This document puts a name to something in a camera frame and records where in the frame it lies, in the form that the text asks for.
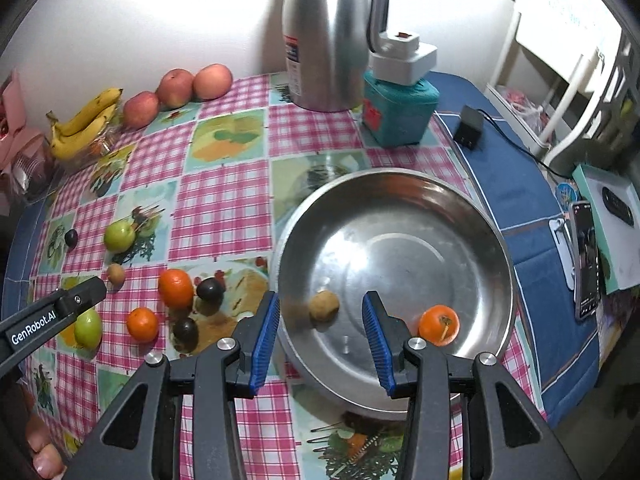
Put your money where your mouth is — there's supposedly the teal box with red label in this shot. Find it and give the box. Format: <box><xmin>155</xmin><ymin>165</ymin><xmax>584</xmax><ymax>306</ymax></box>
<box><xmin>363</xmin><ymin>71</ymin><xmax>441</xmax><ymax>148</ymax></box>

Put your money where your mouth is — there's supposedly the red plastic bag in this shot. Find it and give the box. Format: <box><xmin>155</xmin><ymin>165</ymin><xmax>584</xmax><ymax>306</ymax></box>
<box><xmin>495</xmin><ymin>85</ymin><xmax>551</xmax><ymax>136</ymax></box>

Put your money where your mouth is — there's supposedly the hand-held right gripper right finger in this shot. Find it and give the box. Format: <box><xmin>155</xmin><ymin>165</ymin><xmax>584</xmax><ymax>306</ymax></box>
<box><xmin>362</xmin><ymin>290</ymin><xmax>581</xmax><ymax>480</ymax></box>

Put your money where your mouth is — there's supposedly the stainless steel basin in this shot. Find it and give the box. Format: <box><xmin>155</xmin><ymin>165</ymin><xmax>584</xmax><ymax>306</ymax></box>
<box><xmin>270</xmin><ymin>169</ymin><xmax>516</xmax><ymax>418</ymax></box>

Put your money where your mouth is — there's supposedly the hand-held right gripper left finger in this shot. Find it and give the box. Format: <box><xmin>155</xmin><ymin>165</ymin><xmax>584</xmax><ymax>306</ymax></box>
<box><xmin>72</xmin><ymin>290</ymin><xmax>281</xmax><ymax>480</ymax></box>

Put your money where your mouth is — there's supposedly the banana bunch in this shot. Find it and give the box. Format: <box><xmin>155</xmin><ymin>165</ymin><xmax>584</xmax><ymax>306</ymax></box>
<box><xmin>46</xmin><ymin>87</ymin><xmax>124</xmax><ymax>162</ymax></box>

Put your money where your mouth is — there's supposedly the pink packaging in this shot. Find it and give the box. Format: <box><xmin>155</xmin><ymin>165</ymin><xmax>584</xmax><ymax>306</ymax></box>
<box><xmin>0</xmin><ymin>72</ymin><xmax>51</xmax><ymax>161</ymax></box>

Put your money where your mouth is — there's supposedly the stainless steel thermos jug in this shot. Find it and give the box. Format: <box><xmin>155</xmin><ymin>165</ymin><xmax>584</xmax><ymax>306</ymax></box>
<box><xmin>281</xmin><ymin>0</ymin><xmax>373</xmax><ymax>112</ymax></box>

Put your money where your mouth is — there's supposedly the mandarin orange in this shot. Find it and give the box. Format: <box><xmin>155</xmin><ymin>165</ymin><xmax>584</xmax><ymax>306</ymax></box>
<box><xmin>126</xmin><ymin>307</ymin><xmax>160</xmax><ymax>343</ymax></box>
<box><xmin>158</xmin><ymin>269</ymin><xmax>195</xmax><ymax>310</ymax></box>
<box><xmin>418</xmin><ymin>305</ymin><xmax>460</xmax><ymax>347</ymax></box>

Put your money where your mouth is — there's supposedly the clear plastic container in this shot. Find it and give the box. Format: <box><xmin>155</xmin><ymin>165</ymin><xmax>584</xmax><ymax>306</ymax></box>
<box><xmin>52</xmin><ymin>115</ymin><xmax>123</xmax><ymax>168</ymax></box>

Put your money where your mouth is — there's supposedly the black oval device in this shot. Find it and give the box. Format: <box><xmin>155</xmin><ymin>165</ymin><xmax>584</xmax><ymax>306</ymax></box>
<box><xmin>601</xmin><ymin>186</ymin><xmax>636</xmax><ymax>228</ymax></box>

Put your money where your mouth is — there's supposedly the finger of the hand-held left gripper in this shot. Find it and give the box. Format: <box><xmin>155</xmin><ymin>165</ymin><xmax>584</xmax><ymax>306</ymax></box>
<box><xmin>0</xmin><ymin>276</ymin><xmax>108</xmax><ymax>376</ymax></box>

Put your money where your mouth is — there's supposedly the round blue sticker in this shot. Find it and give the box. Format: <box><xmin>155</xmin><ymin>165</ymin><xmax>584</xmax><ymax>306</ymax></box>
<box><xmin>556</xmin><ymin>180</ymin><xmax>581</xmax><ymax>208</ymax></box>

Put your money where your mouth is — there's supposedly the pink checkered tablecloth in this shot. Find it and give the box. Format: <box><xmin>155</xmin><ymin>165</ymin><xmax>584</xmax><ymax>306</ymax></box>
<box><xmin>10</xmin><ymin>72</ymin><xmax>543</xmax><ymax>480</ymax></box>

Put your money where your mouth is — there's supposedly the white phone stand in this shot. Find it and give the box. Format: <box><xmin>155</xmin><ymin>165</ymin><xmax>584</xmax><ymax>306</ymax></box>
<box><xmin>549</xmin><ymin>217</ymin><xmax>576</xmax><ymax>291</ymax></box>

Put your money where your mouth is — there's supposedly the white power adapter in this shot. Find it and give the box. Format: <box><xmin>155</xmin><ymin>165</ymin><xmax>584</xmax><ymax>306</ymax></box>
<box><xmin>365</xmin><ymin>0</ymin><xmax>438</xmax><ymax>86</ymax></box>

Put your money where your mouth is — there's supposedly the red apple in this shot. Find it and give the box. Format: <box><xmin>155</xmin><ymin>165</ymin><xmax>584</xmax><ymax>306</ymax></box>
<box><xmin>192</xmin><ymin>63</ymin><xmax>234</xmax><ymax>101</ymax></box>
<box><xmin>156</xmin><ymin>68</ymin><xmax>195</xmax><ymax>110</ymax></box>
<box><xmin>122</xmin><ymin>91</ymin><xmax>162</xmax><ymax>130</ymax></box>

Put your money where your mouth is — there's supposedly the smartphone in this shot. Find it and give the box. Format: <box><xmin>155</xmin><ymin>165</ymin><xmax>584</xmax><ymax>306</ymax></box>
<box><xmin>570</xmin><ymin>200</ymin><xmax>601</xmax><ymax>322</ymax></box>

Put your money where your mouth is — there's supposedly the blue cloth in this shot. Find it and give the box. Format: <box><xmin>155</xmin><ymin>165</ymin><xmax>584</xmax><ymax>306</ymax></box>
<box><xmin>5</xmin><ymin>71</ymin><xmax>601</xmax><ymax>423</ymax></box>

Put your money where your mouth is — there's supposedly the black power adapter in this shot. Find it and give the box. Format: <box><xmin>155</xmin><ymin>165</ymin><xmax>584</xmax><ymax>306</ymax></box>
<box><xmin>452</xmin><ymin>105</ymin><xmax>485</xmax><ymax>152</ymax></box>

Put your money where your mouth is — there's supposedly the black cable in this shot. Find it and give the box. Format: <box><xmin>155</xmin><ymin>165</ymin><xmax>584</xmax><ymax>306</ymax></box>
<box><xmin>475</xmin><ymin>107</ymin><xmax>573</xmax><ymax>181</ymax></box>

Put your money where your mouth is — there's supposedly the teal white cardboard box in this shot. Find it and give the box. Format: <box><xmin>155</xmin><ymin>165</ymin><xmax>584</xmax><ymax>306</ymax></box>
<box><xmin>571</xmin><ymin>162</ymin><xmax>640</xmax><ymax>295</ymax></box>

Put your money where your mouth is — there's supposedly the green mango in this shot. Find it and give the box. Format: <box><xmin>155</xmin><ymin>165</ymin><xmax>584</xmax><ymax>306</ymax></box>
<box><xmin>103</xmin><ymin>220</ymin><xmax>136</xmax><ymax>252</ymax></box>

